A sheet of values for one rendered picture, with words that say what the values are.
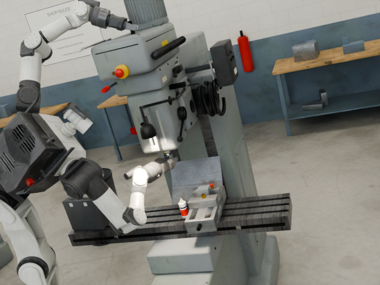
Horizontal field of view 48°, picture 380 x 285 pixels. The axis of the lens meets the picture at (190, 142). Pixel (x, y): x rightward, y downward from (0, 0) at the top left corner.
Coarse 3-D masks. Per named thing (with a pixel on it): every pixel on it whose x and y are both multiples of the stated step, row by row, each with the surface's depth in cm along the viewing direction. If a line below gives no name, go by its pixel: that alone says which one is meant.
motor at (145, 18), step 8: (128, 0) 212; (136, 0) 210; (144, 0) 210; (152, 0) 211; (160, 0) 215; (128, 8) 215; (136, 8) 212; (144, 8) 211; (152, 8) 211; (160, 8) 215; (128, 16) 219; (136, 16) 213; (144, 16) 212; (152, 16) 213; (160, 16) 215; (136, 24) 215; (144, 24) 213; (152, 24) 213; (160, 24) 215
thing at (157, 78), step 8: (176, 56) 219; (168, 64) 204; (176, 64) 216; (152, 72) 192; (160, 72) 193; (168, 72) 203; (112, 80) 199; (120, 80) 197; (128, 80) 196; (136, 80) 195; (144, 80) 194; (152, 80) 193; (160, 80) 193; (168, 80) 201; (120, 88) 199; (128, 88) 198; (136, 88) 197; (144, 88) 196; (152, 88) 195; (160, 88) 195; (120, 96) 201
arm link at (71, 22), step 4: (64, 16) 195; (68, 16) 200; (72, 16) 201; (76, 16) 201; (64, 20) 194; (68, 20) 200; (72, 20) 200; (76, 20) 201; (80, 20) 201; (64, 24) 195; (68, 24) 195; (72, 24) 200; (76, 24) 201; (80, 24) 201; (68, 28) 197; (72, 28) 199; (76, 28) 203
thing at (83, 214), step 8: (64, 200) 242; (72, 200) 239; (80, 200) 236; (88, 200) 233; (64, 208) 242; (72, 208) 240; (80, 208) 238; (88, 208) 235; (96, 208) 234; (72, 216) 242; (80, 216) 240; (88, 216) 238; (96, 216) 236; (104, 216) 239; (72, 224) 245; (80, 224) 243; (88, 224) 240; (96, 224) 238; (104, 224) 239
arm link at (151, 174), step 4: (136, 168) 209; (140, 168) 209; (144, 168) 207; (148, 168) 207; (128, 172) 205; (132, 172) 206; (148, 172) 206; (152, 172) 207; (124, 176) 206; (128, 176) 204; (132, 176) 203; (148, 176) 206; (152, 176) 206; (148, 180) 207; (152, 180) 208
